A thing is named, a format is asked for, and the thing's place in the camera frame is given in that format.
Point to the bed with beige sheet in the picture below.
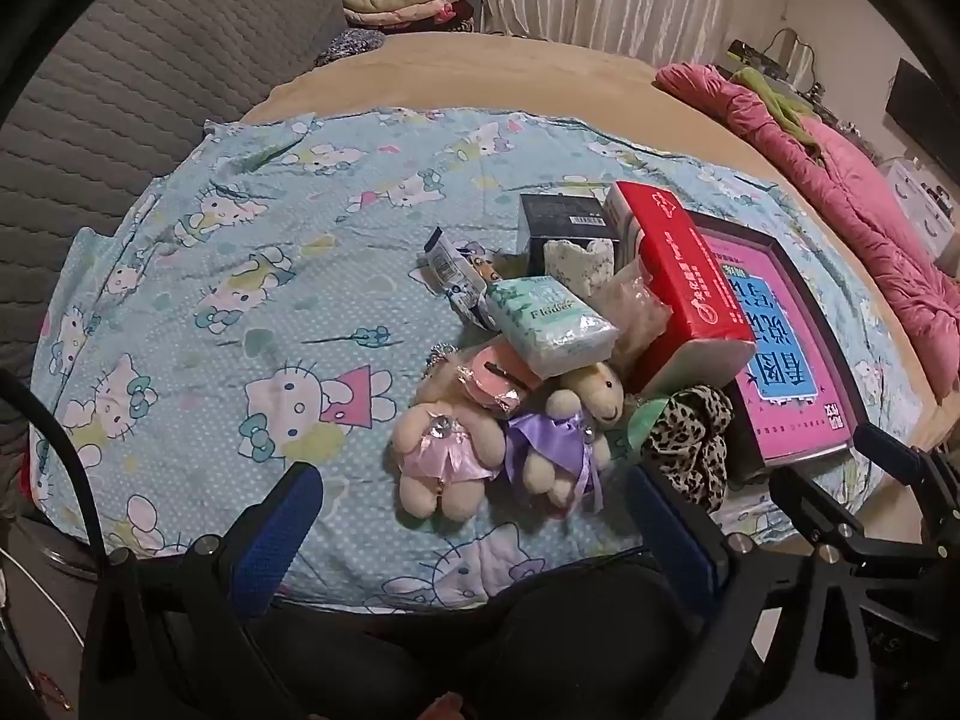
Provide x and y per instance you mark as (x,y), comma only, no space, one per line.
(487,67)

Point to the grey quilted headboard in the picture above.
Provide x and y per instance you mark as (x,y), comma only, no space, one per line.
(150,90)

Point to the mint green towel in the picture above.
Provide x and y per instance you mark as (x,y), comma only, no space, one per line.
(645,427)

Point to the green cloth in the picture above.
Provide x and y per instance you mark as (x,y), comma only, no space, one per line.
(780,109)

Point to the white blue packet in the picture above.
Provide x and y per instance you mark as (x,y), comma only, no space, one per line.
(454,270)

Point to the purple dress teddy bear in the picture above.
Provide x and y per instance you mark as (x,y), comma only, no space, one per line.
(555,442)

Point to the white floral cloth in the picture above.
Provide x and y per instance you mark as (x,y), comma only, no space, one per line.
(577,266)

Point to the black box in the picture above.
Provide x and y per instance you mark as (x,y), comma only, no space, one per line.
(562,229)

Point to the dark floral cloth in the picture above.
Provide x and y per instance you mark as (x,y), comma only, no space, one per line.
(349,45)

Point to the white dresser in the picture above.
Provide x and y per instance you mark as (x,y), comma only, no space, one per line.
(922,210)

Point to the dark-edged pink box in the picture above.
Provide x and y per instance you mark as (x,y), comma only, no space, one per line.
(787,360)

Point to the black television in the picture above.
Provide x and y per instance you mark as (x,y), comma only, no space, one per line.
(926,109)

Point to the cluttered white table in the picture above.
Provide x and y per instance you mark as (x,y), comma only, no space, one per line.
(757,52)

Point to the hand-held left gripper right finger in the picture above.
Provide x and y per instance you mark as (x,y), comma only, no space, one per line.
(675,540)

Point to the leopard print scrunchie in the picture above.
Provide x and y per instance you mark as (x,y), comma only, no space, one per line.
(690,435)

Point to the clear plastic bagged cloth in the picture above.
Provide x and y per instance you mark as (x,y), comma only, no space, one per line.
(637,315)

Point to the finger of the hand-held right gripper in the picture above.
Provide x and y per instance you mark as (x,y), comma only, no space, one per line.
(896,457)
(814,510)

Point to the red tissue pack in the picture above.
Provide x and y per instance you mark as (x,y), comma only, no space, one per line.
(690,277)

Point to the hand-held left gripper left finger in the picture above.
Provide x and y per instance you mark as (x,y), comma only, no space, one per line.
(274,540)

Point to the pink dress teddy bear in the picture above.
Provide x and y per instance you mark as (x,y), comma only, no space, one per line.
(442,442)

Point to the light blue cat print blanket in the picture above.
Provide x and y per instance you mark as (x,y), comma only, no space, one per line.
(225,277)

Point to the pink wrapped towel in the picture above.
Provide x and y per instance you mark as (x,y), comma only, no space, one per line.
(495,375)

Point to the pink quilt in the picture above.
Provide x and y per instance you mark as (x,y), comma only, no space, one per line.
(862,225)

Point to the mint green tissue pack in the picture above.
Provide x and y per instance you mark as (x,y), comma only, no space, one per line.
(547,322)

